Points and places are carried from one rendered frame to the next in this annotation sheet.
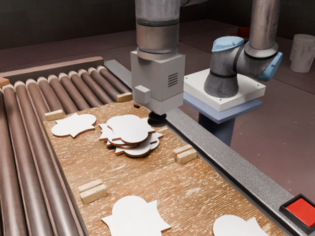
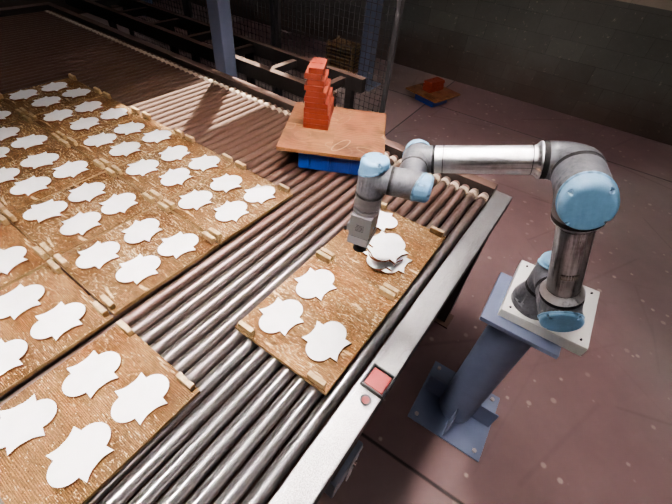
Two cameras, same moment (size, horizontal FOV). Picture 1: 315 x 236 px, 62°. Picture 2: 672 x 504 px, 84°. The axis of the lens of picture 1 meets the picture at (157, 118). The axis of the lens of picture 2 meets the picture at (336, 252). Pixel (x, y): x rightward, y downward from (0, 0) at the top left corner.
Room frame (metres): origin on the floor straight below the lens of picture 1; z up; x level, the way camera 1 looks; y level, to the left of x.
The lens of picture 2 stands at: (0.01, -0.70, 1.92)
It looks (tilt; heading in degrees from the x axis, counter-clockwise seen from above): 45 degrees down; 61
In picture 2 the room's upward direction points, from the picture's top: 7 degrees clockwise
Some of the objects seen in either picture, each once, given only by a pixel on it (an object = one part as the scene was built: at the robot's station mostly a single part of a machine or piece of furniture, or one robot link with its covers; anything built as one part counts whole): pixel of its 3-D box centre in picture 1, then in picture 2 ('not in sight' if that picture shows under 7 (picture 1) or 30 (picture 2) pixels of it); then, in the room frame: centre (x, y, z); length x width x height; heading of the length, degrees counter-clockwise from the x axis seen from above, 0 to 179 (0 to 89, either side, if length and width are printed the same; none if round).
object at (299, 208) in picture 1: (303, 213); (378, 381); (0.40, -0.34, 0.92); 0.06 x 0.06 x 0.01; 30
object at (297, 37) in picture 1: (301, 48); not in sight; (4.04, -2.23, 0.19); 0.30 x 0.30 x 0.37
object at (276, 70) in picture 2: not in sight; (202, 95); (0.37, 2.68, 0.51); 2.98 x 0.39 x 1.02; 120
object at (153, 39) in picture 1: (156, 34); (368, 199); (0.48, 0.00, 1.30); 0.08 x 0.08 x 0.05
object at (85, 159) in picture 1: (112, 137); (383, 245); (0.68, 0.14, 0.93); 0.41 x 0.35 x 0.02; 31
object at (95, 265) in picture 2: not in sight; (139, 249); (-0.17, 0.40, 0.94); 0.41 x 0.35 x 0.04; 30
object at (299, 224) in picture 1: (304, 212); (378, 380); (0.40, -0.34, 0.92); 0.08 x 0.08 x 0.02; 30
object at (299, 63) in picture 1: (303, 56); not in sight; (3.64, -2.07, 0.19); 0.30 x 0.30 x 0.37
